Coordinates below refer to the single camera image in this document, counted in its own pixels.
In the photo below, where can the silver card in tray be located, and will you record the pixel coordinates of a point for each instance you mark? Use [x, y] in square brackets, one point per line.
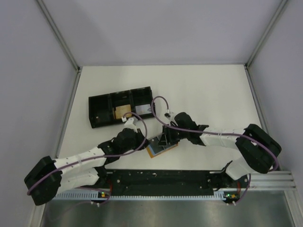
[143, 109]

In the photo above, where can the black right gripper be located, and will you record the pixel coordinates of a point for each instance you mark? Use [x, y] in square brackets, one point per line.
[166, 137]

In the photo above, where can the yellow leather card holder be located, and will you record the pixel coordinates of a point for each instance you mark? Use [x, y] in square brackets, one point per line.
[154, 150]

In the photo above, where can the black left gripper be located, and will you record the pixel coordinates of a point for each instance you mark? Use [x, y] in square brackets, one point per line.
[139, 136]

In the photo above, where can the aluminium front frame rail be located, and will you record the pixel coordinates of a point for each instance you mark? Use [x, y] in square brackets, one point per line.
[273, 181]

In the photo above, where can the aluminium frame post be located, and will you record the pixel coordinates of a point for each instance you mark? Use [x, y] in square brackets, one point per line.
[57, 34]
[267, 32]

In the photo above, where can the black three-compartment tray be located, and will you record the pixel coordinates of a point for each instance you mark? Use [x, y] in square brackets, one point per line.
[101, 108]

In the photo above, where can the gold VIP credit card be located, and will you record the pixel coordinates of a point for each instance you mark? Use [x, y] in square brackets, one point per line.
[122, 110]

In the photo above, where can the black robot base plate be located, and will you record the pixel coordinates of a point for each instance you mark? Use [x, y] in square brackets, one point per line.
[123, 182]

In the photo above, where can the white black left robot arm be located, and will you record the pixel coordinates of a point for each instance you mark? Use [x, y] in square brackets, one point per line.
[50, 177]

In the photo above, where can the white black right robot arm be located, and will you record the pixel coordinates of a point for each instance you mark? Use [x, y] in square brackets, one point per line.
[259, 151]

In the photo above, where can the aluminium frame post right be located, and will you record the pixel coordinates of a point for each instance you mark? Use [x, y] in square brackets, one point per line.
[267, 32]

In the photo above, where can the aluminium frame post left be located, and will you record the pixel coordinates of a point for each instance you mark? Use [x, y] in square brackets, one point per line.
[57, 34]

